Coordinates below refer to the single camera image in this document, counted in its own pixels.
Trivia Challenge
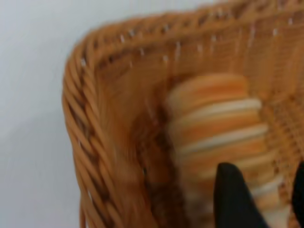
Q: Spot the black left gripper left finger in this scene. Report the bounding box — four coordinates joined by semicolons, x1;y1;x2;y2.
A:
213;162;270;228

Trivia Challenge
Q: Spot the orange woven wicker basket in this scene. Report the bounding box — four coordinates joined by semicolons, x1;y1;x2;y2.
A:
62;0;304;228

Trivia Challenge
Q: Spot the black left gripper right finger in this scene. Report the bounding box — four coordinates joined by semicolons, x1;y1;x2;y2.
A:
291;161;304;225

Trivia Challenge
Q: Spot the striped bread roll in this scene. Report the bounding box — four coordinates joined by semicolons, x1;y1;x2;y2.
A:
165;74;293;228

